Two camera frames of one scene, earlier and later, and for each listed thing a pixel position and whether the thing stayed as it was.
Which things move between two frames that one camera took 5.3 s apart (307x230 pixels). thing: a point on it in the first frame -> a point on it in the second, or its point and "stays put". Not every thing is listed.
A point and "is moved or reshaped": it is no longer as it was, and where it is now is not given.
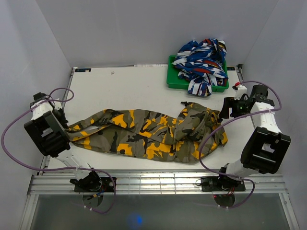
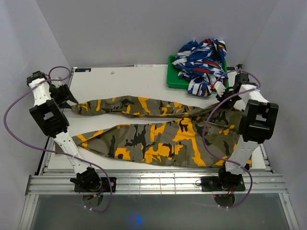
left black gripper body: [60, 114] -> [58, 93]
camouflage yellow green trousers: [190, 132] is moved or reshaped
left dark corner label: [82, 70] stays put
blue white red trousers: [202, 64] stays put
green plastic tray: [173, 82] stays put
